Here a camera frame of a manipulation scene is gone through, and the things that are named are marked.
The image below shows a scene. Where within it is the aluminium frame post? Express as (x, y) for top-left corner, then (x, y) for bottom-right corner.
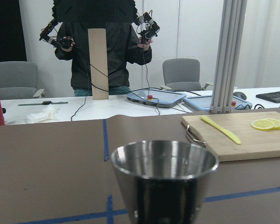
(210, 0), (247, 114)

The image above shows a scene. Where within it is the grey chair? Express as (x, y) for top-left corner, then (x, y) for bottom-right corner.
(161, 58), (214, 92)
(0, 61), (45, 100)

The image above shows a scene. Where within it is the grey chair right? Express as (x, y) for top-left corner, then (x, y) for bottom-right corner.
(161, 58), (214, 92)

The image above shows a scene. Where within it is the steel jigger measuring cup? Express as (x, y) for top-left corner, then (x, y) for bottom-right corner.
(111, 140), (219, 224)

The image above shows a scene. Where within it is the grey chair left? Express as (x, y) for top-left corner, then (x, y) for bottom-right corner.
(0, 61), (45, 100)

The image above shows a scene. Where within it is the bamboo cutting board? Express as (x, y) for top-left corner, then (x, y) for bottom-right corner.
(182, 112), (280, 161)

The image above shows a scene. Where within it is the yellow plastic knife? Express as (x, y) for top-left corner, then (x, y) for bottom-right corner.
(201, 115), (242, 145)

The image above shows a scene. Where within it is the crumpled white tissue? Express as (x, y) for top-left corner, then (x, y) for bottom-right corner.
(27, 105), (60, 123)

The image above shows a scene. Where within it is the upright wooden plank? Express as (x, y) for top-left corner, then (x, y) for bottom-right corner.
(88, 28), (109, 100)

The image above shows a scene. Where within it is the blue teach pendant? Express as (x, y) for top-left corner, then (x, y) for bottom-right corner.
(183, 95), (252, 113)
(126, 88), (186, 108)

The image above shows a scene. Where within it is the black keyboard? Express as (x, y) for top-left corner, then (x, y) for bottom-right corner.
(256, 91), (280, 103)

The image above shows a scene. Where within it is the person in black jacket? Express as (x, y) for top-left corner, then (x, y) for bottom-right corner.
(40, 0), (160, 97)

